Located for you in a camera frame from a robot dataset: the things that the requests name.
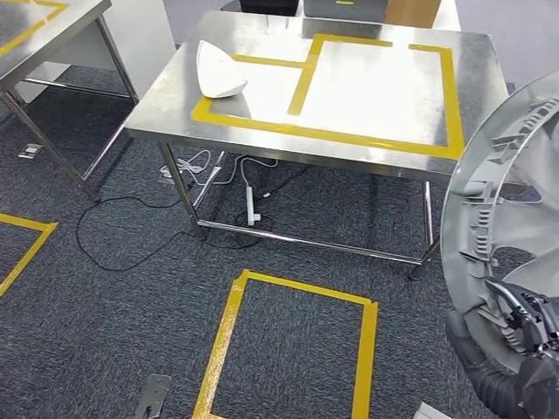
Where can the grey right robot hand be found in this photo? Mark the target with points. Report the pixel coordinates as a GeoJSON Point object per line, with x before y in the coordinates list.
{"type": "Point", "coordinates": [542, 381]}

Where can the grey plastic wheel hubcap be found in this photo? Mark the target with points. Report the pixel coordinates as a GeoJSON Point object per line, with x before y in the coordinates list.
{"type": "Point", "coordinates": [456, 260]}

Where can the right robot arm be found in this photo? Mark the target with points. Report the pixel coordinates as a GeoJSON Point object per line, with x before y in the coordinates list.
{"type": "Point", "coordinates": [480, 364]}

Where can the yellow tape on workbench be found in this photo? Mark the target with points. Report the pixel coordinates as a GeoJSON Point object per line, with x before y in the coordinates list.
{"type": "Point", "coordinates": [445, 104]}

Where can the white plastic shell part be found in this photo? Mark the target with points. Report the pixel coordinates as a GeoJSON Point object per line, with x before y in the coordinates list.
{"type": "Point", "coordinates": [216, 75]}

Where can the stainless steel workbench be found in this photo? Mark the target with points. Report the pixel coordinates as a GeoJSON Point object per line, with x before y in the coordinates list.
{"type": "Point", "coordinates": [183, 104]}

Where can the brown cardboard box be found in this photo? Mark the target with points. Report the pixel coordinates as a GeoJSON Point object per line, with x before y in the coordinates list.
{"type": "Point", "coordinates": [412, 13]}

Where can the yellow floor tape square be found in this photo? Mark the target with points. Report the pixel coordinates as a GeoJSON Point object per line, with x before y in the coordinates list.
{"type": "Point", "coordinates": [26, 222]}
{"type": "Point", "coordinates": [226, 335]}

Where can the white power strip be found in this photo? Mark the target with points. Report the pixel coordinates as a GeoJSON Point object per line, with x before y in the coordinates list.
{"type": "Point", "coordinates": [250, 202]}

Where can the grey box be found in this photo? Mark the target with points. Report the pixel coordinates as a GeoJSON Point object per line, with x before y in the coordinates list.
{"type": "Point", "coordinates": [345, 11]}

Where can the robot left foot plate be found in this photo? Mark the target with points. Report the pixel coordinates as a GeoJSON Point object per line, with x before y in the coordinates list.
{"type": "Point", "coordinates": [152, 396]}

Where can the white partition panel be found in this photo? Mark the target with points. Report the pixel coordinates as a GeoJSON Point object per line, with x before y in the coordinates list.
{"type": "Point", "coordinates": [140, 35]}

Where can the metal floor socket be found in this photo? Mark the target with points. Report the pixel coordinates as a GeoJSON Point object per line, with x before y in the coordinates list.
{"type": "Point", "coordinates": [30, 151]}

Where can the stainless steel table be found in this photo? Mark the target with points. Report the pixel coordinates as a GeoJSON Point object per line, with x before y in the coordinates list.
{"type": "Point", "coordinates": [74, 17]}

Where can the yellow tape on table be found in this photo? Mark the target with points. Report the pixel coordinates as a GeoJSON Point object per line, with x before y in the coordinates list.
{"type": "Point", "coordinates": [44, 22]}

